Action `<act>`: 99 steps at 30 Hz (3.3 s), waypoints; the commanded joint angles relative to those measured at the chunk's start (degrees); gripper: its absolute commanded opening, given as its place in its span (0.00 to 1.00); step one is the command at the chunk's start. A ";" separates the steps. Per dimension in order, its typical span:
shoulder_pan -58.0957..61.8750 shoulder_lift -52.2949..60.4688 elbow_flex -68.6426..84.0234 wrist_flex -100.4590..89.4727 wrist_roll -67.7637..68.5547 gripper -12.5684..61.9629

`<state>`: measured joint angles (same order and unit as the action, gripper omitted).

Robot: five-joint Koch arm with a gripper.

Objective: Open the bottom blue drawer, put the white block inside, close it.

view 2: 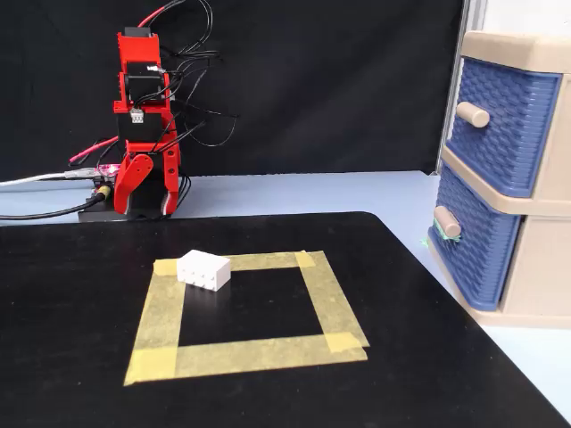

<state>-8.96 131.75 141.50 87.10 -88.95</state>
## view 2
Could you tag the black table mat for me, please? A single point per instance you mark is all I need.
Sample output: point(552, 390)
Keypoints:
point(401, 356)

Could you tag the yellow masking tape strip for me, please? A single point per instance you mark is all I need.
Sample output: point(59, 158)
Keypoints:
point(160, 312)
point(330, 298)
point(250, 356)
point(263, 260)

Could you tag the black backdrop cloth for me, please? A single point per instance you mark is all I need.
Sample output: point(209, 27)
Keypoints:
point(334, 89)

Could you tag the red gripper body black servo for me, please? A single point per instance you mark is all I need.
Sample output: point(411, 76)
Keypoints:
point(138, 127)

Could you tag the beige plastic drawer cabinet frame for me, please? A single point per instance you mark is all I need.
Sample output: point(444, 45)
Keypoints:
point(546, 267)

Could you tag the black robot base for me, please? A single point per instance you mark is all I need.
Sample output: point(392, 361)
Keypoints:
point(102, 215)

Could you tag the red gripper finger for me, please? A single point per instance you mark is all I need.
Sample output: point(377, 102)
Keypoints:
point(171, 174)
point(134, 174)

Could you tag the small green tape piece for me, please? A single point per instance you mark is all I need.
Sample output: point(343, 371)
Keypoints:
point(424, 242)

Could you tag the white rectangular block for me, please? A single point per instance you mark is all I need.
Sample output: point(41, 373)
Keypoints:
point(203, 272)

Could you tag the controller board with pink light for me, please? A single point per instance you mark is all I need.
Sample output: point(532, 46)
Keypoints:
point(107, 169)

